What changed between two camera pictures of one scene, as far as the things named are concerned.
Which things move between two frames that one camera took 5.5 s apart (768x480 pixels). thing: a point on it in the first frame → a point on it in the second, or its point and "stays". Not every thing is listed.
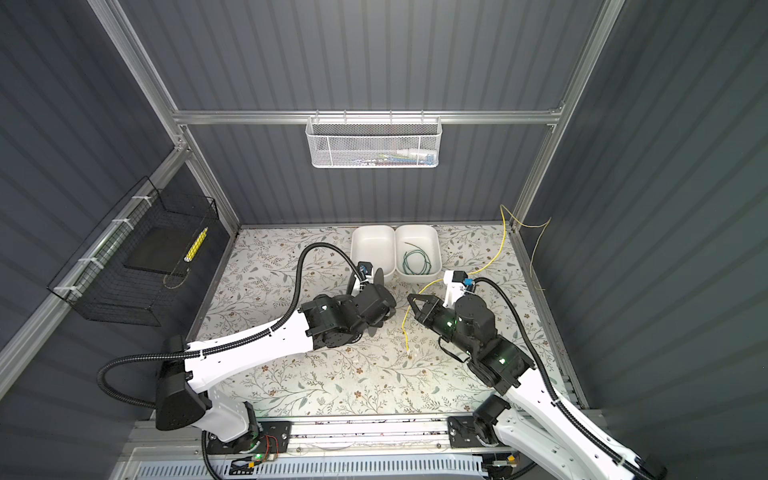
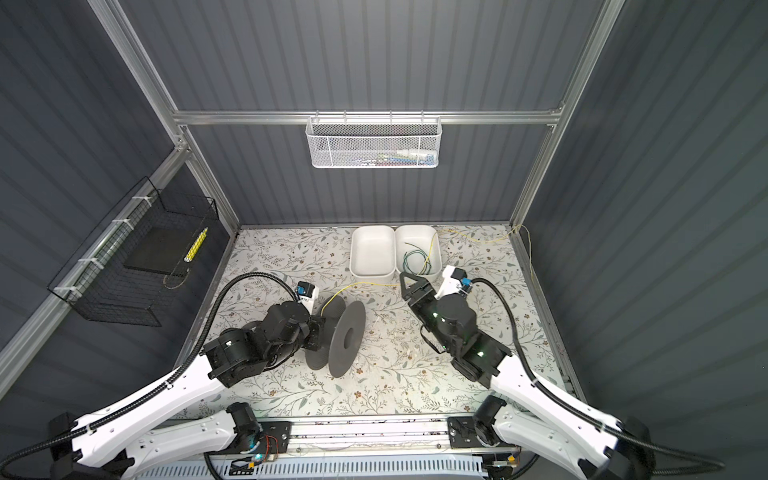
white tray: [418, 254] stays
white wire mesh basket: [374, 142] stays
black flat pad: [162, 249] stays
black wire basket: [136, 259] stays
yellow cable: [407, 306] → [429, 254]
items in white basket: [402, 157] stays
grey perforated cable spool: [378, 279] → [342, 338]
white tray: [374, 244] stays
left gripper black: [382, 322] → [316, 327]
